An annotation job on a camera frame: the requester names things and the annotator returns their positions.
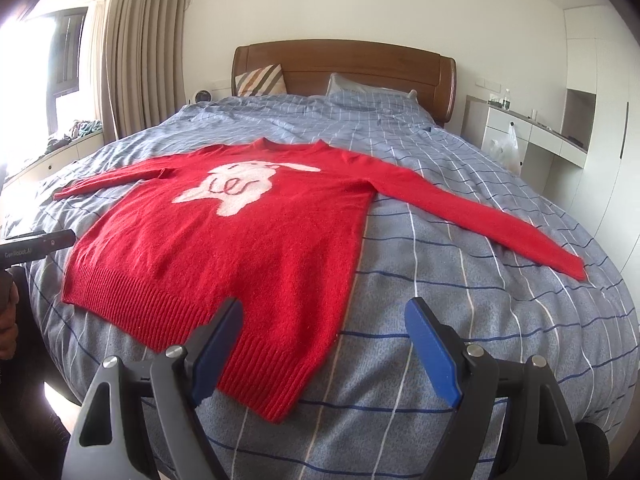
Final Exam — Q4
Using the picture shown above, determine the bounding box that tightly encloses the white window seat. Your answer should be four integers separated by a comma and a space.
0, 129, 107, 197

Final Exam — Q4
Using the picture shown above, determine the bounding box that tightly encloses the wooden headboard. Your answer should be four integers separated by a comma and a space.
231, 39, 457, 129

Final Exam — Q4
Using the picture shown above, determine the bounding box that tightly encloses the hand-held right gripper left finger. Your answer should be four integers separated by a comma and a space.
61, 297, 245, 480

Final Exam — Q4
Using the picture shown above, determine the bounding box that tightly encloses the grey plaid bed blanket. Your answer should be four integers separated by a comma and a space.
0, 91, 640, 480

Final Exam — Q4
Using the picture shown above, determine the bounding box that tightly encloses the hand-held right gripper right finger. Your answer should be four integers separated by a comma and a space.
404, 297, 589, 480

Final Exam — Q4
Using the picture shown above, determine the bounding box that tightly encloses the red towel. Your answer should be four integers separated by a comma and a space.
52, 138, 587, 424

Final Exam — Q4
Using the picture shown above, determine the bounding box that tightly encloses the beige curtain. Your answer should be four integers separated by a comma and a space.
99, 0, 194, 144

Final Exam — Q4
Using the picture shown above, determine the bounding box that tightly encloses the window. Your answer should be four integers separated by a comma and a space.
44, 7, 90, 103

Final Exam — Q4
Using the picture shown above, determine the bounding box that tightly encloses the white wardrobe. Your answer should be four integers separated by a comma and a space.
559, 4, 640, 273

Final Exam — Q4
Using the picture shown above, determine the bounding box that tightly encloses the person's left hand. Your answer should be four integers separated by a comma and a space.
0, 285, 21, 361

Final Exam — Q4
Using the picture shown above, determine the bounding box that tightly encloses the white desk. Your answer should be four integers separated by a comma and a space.
464, 94, 589, 197

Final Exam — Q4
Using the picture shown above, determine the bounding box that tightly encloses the pile of clothes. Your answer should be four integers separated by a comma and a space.
44, 119, 104, 155

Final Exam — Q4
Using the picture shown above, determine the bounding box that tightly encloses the striped pillow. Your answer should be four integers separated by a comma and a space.
234, 63, 287, 99

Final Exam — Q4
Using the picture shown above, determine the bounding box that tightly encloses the grey-blue pillow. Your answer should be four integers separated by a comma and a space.
326, 72, 419, 104

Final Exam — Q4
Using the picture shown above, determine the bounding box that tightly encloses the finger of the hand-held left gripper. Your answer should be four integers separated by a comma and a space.
0, 229, 76, 261

